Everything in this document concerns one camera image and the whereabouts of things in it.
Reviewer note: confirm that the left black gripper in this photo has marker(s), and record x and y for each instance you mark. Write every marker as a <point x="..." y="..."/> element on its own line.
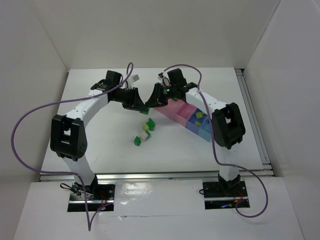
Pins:
<point x="133" y="97"/>

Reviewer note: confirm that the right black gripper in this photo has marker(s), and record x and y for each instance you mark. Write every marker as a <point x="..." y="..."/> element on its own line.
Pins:
<point x="156" y="93"/>

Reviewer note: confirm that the green stepped lego block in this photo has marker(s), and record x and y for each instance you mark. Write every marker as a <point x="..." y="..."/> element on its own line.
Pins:
<point x="145" y="111"/>

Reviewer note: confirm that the small green curved lego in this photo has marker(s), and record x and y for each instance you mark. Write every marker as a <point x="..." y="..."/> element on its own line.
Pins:
<point x="137" y="141"/>

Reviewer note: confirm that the lime square lego front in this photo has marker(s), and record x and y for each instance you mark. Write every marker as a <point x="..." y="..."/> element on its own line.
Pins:
<point x="199" y="115"/>

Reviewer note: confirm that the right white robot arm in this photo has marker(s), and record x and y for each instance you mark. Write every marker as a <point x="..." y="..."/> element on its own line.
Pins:
<point x="225" y="122"/>

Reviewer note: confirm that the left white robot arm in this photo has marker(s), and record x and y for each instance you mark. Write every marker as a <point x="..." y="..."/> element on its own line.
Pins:
<point x="68" y="132"/>

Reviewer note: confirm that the large pink bin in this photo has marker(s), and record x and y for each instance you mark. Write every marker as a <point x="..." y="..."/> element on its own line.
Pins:
<point x="171" y="109"/>

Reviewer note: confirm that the green curved lego top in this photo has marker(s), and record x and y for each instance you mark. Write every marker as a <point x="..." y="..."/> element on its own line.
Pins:
<point x="150" y="123"/>

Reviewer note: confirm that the pale yellow curved lego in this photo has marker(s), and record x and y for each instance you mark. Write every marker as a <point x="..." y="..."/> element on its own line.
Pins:
<point x="145" y="126"/>

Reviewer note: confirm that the green lego on white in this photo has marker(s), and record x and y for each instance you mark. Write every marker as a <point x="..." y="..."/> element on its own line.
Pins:
<point x="148" y="134"/>

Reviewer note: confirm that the white lego brick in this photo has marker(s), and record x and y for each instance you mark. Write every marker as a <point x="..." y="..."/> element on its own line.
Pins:
<point x="143" y="136"/>

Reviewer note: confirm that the small pink bin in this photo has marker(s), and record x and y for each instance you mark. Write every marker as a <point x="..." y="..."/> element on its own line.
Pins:
<point x="184" y="113"/>

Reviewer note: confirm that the purple bin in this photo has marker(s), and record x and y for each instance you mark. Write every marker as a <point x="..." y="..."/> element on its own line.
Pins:
<point x="196" y="120"/>

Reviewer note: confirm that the light blue bin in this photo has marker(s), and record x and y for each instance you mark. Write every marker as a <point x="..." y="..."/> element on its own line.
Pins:
<point x="205" y="131"/>

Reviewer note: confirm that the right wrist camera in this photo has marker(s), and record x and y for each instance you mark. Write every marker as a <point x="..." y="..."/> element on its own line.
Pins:
<point x="163" y="80"/>

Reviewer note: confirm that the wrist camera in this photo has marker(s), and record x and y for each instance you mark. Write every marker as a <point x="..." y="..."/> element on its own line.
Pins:
<point x="163" y="80"/>
<point x="133" y="78"/>

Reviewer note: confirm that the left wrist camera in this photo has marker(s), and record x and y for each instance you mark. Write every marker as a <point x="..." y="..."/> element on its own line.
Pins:
<point x="133" y="78"/>

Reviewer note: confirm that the aluminium rail front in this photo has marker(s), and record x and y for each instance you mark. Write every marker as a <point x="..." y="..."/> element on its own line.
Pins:
<point x="112" y="177"/>

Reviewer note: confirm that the aluminium rail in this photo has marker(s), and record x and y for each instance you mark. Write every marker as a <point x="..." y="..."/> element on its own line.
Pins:
<point x="112" y="177"/>
<point x="267" y="169"/>

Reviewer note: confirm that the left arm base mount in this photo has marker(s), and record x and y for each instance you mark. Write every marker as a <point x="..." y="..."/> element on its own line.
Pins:
<point x="103" y="198"/>

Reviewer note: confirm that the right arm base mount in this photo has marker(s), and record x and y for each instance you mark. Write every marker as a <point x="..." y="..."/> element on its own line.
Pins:
<point x="216" y="198"/>

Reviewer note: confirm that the aluminium rail right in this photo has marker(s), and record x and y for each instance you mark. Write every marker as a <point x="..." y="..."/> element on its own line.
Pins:
<point x="267" y="169"/>

